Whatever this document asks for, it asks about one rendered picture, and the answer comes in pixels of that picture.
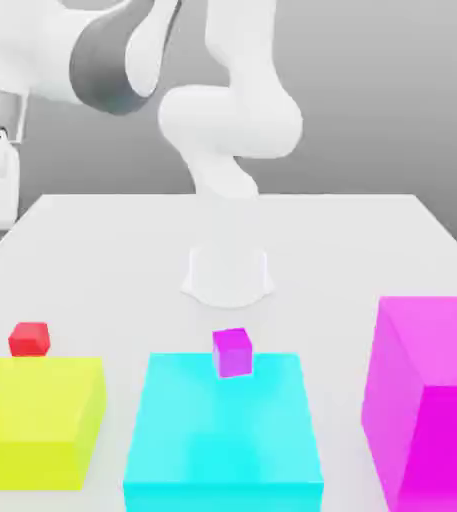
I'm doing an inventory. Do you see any large yellow box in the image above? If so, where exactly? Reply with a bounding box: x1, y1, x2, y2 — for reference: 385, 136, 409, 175
0, 355, 108, 492

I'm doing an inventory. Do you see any large cyan box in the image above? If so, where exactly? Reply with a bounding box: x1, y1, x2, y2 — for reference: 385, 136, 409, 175
122, 351, 326, 512

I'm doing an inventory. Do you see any small red cube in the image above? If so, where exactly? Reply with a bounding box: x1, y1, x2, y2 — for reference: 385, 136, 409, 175
7, 321, 52, 358

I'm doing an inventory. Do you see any large magenta box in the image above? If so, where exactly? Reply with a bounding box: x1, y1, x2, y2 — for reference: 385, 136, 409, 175
360, 295, 457, 512

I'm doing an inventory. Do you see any small purple cube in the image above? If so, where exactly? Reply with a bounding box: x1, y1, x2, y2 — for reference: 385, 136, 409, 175
211, 327, 254, 380

